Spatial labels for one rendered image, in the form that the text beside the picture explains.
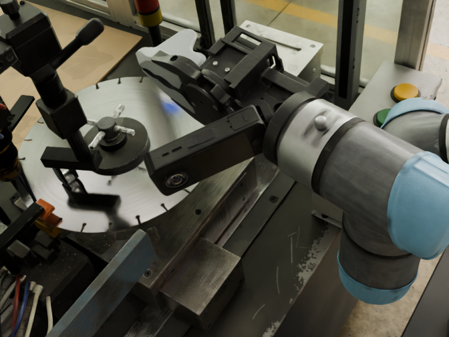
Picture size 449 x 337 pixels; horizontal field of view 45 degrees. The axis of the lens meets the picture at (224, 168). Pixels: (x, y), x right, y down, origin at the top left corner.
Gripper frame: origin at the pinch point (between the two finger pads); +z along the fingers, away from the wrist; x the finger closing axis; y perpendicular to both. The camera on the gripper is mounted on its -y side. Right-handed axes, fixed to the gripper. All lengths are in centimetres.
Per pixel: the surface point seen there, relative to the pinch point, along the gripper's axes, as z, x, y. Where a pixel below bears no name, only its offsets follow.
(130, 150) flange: 13.4, -25.1, -3.0
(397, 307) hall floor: -16, -128, 29
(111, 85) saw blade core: 29.2, -27.6, 4.9
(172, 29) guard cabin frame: 51, -49, 32
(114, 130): 15.5, -21.5, -2.7
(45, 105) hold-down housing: 13.5, -7.2, -8.9
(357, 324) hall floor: -11, -126, 18
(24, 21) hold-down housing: 11.8, 4.8, -5.0
